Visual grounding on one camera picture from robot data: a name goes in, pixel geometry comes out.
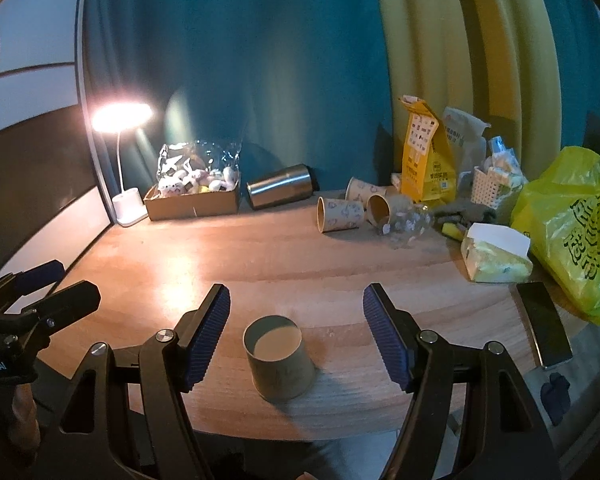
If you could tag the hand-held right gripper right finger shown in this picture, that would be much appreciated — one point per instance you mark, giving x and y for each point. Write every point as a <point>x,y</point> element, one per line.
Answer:
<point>386,340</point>

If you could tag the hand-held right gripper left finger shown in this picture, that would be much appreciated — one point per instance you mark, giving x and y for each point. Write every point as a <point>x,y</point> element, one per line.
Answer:
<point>207,335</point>

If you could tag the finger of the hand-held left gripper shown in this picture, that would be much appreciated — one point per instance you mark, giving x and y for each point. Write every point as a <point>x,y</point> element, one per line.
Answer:
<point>67,302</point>
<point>40,275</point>

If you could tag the plain brown paper cup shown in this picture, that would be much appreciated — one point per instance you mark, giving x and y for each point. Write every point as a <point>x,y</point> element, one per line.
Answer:
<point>279,360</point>

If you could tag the clear glass cup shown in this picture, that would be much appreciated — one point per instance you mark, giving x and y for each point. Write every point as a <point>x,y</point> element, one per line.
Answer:
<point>407,225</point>

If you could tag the printed brown paper cup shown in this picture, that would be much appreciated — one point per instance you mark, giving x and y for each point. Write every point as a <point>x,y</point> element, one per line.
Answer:
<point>389,207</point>
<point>364,190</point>
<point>340,212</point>

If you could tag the person's left hand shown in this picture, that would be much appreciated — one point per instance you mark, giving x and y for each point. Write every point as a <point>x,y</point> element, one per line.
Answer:
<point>22,417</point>

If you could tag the yellow sponge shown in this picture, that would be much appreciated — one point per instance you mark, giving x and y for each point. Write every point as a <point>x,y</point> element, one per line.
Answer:
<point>452,230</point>

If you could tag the brown cardboard box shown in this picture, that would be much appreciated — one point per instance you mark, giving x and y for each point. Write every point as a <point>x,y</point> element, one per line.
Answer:
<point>192,204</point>

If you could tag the yellow tissue pack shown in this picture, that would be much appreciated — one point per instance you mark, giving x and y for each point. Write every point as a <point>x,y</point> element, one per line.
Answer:
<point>495,255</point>

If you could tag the white desk lamp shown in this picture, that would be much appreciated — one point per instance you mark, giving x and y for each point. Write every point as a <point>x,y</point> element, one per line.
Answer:
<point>125,160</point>

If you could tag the grey cloth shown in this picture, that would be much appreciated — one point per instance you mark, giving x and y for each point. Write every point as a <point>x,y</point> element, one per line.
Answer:
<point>455,210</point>

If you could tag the black smartphone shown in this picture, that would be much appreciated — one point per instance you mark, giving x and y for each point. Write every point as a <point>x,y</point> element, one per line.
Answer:
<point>545,325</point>

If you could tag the stainless steel tumbler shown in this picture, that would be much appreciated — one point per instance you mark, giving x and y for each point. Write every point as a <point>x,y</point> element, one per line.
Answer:
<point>280,186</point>

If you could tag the clear bag of plush toys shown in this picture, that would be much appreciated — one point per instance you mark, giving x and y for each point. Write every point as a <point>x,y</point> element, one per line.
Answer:
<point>200,167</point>

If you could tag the dark blue cloth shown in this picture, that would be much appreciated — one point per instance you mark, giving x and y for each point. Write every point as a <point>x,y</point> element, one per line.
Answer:
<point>555,392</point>

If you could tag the yellow paper bag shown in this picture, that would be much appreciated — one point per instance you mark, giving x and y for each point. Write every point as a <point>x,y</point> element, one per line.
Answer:
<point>425,160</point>

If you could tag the white perforated basket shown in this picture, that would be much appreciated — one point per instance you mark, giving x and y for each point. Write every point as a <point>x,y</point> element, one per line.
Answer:
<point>495,185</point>

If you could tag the yellow plastic bag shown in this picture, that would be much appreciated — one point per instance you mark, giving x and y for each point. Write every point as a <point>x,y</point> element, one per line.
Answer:
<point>570,230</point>

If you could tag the white paper bag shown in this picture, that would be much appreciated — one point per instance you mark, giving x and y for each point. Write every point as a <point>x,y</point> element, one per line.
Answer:
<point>462,135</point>

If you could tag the teal curtain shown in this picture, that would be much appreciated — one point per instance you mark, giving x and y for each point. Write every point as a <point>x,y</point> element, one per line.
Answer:
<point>240,60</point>

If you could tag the yellow curtain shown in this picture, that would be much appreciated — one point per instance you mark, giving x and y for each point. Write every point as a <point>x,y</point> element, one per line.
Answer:
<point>455,35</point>

